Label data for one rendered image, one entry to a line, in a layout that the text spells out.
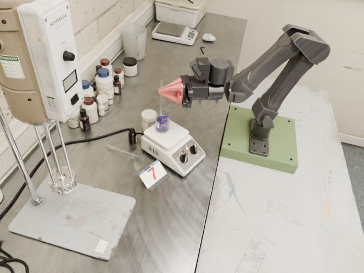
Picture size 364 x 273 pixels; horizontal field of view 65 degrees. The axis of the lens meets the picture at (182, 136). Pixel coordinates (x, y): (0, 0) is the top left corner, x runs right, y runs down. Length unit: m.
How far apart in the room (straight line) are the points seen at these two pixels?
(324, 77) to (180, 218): 1.94
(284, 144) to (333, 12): 1.40
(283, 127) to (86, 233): 0.82
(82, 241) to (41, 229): 0.12
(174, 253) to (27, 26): 0.63
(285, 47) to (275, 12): 1.43
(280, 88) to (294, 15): 1.40
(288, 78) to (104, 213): 0.69
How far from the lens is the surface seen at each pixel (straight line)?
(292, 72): 0.96
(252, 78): 0.91
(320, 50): 0.93
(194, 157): 0.99
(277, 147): 1.12
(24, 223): 0.92
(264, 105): 1.01
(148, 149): 1.01
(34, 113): 0.57
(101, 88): 1.24
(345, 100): 2.71
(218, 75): 0.87
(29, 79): 0.54
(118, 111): 1.22
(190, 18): 1.99
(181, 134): 0.99
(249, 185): 1.01
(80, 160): 1.04
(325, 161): 1.23
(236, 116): 1.19
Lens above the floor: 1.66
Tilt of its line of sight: 43 degrees down
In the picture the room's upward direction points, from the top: 8 degrees clockwise
